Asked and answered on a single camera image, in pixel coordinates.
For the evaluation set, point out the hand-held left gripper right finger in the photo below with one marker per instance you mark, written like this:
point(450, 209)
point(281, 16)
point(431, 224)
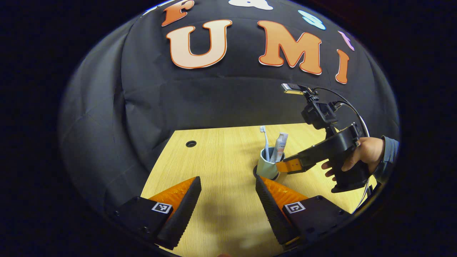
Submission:
point(273, 210)

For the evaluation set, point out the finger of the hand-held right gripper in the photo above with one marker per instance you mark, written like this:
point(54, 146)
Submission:
point(289, 165)

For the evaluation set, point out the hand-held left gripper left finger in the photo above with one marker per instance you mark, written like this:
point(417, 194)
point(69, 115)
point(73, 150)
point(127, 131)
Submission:
point(180, 214)

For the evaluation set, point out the white toothpaste tube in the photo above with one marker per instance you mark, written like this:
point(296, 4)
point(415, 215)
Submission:
point(279, 146)

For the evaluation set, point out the pale green cup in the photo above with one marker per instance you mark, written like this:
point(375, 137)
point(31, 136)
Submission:
point(267, 167)

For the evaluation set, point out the white toothbrush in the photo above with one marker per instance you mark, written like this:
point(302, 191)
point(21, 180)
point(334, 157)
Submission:
point(266, 142)

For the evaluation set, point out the dark round coaster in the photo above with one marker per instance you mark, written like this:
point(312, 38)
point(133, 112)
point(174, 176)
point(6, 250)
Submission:
point(255, 172)

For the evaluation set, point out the wooden desktop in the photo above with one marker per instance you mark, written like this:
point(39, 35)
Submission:
point(221, 164)

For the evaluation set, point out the black backdrop cloth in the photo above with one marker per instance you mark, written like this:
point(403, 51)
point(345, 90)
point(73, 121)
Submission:
point(214, 96)

